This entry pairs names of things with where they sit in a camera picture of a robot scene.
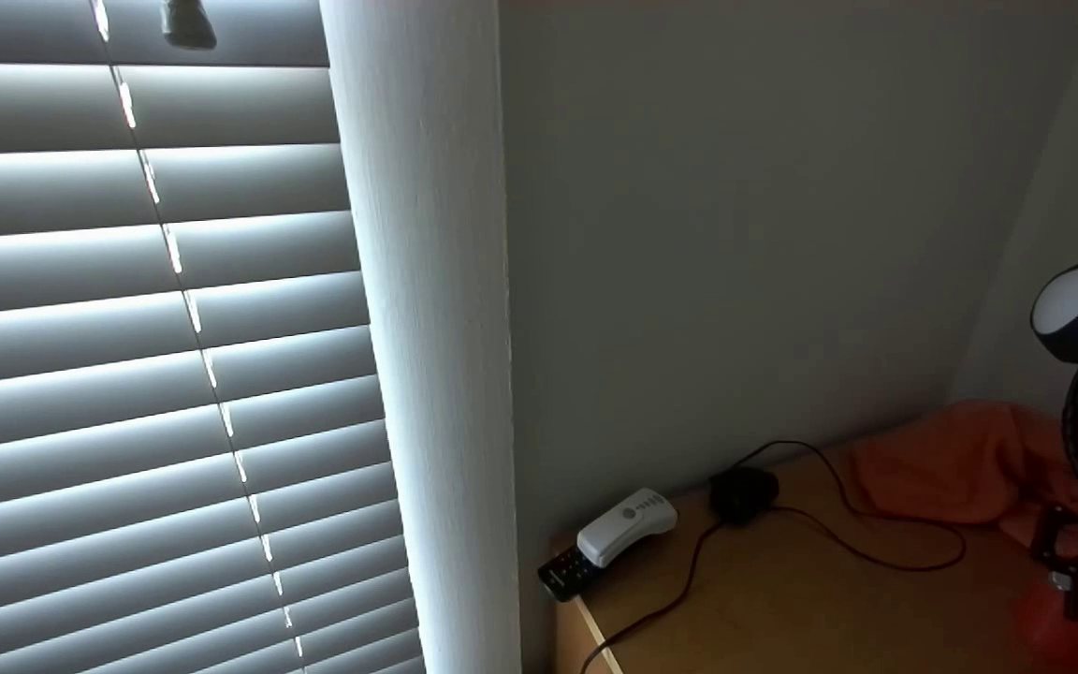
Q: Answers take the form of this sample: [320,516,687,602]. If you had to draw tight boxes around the white handheld device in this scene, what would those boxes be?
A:
[578,488,678,568]

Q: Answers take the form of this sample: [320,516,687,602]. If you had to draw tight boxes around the black flat device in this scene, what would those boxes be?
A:
[539,552,599,602]

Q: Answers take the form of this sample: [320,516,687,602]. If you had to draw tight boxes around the black round puck device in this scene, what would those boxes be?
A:
[713,470,780,525]

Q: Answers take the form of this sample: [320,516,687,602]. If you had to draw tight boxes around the wooden dresser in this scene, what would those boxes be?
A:
[553,456,1071,674]

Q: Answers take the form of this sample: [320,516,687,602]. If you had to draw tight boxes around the white window blinds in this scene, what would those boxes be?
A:
[0,0,422,674]

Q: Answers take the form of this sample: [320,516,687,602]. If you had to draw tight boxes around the orange towel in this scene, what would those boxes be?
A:
[851,404,1078,547]

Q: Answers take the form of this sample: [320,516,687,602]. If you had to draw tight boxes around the thin black cable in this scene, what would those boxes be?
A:
[578,434,970,674]

